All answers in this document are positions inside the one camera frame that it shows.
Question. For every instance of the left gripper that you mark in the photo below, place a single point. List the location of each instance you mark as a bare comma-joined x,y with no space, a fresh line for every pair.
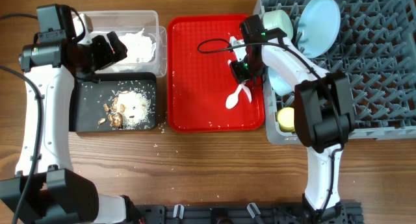
107,57

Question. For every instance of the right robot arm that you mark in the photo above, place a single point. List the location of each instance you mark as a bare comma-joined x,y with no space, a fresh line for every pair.
323,105

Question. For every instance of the clear plastic bin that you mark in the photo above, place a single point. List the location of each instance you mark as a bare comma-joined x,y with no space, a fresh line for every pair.
138,30

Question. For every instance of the black waste tray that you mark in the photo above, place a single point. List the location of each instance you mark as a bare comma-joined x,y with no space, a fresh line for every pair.
87,99

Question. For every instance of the white napkin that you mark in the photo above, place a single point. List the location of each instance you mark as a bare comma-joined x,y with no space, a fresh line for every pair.
141,48

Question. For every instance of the red serving tray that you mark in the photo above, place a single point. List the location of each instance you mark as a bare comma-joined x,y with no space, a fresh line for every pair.
199,79

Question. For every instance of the food scraps and rice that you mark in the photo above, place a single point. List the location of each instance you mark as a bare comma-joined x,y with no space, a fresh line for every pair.
128,110

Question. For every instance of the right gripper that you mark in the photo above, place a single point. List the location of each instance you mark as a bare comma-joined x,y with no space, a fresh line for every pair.
240,72

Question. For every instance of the yellow cup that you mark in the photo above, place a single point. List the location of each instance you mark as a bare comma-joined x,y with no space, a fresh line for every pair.
285,119

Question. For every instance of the light blue bowl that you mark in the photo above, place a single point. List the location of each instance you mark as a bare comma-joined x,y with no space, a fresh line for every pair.
278,84

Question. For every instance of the green bowl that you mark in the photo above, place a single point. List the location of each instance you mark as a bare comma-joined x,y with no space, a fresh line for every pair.
278,19

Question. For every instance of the light blue plate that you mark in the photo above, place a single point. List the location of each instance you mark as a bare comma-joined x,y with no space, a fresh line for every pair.
319,26

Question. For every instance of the grey dishwasher rack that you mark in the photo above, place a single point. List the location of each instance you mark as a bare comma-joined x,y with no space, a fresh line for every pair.
376,49

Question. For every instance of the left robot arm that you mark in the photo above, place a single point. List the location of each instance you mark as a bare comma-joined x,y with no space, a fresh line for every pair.
45,188

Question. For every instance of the white plastic spoon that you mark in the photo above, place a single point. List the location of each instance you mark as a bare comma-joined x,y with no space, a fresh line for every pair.
233,98

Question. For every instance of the white plastic fork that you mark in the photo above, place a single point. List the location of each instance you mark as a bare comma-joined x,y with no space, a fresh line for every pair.
246,91

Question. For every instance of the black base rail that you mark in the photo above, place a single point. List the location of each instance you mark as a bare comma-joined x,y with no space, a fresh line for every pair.
346,213

